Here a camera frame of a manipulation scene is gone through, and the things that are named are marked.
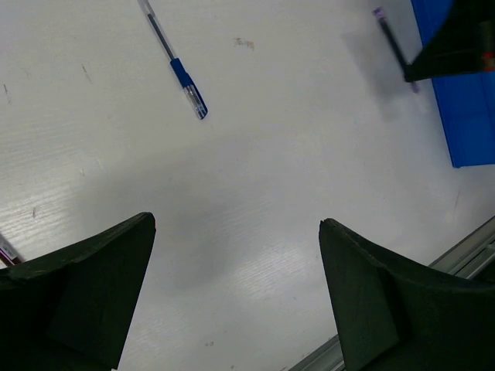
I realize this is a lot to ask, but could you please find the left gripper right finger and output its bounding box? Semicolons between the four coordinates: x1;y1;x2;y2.
317;218;495;371

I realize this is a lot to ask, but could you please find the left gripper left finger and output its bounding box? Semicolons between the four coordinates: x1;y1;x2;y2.
1;212;156;370

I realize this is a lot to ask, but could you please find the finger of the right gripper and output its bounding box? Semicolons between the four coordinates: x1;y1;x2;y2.
405;1;494;82

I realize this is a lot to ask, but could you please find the red pen refill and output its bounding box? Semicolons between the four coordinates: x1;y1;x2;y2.
0;234;24;267

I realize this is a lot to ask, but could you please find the purple pen refill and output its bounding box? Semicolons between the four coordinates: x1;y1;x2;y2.
373;7;408;80

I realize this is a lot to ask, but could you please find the blue ballpoint pen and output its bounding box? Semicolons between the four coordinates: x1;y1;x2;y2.
138;1;208;120

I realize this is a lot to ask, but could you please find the blue compartment tray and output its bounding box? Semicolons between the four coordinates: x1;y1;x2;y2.
412;1;494;168

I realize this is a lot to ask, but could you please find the aluminium table frame rail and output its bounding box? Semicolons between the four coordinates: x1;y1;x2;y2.
285;214;495;371

